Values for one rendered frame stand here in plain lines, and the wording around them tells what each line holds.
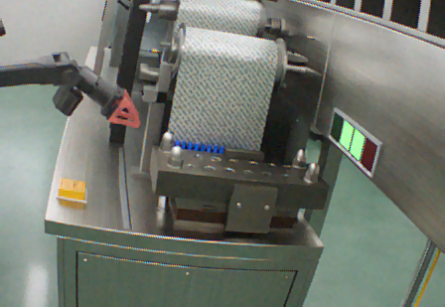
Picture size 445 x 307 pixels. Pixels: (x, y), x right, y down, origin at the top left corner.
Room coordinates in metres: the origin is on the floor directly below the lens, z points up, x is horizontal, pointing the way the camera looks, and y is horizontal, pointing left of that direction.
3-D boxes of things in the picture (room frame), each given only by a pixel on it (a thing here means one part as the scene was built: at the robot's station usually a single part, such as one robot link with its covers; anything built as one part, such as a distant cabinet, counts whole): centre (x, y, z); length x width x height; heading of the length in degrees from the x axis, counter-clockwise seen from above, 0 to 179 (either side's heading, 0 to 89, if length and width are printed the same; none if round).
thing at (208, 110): (1.35, 0.02, 1.11); 0.23 x 0.01 x 0.18; 104
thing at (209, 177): (1.24, -0.05, 1.00); 0.40 x 0.16 x 0.06; 104
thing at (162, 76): (1.40, 0.19, 1.05); 0.06 x 0.05 x 0.31; 104
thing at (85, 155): (2.30, 0.34, 0.88); 2.52 x 0.66 x 0.04; 14
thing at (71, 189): (1.17, 0.33, 0.91); 0.07 x 0.07 x 0.02; 14
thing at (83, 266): (2.30, 0.33, 0.43); 2.52 x 0.64 x 0.86; 14
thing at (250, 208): (1.16, -0.09, 0.96); 0.10 x 0.03 x 0.11; 104
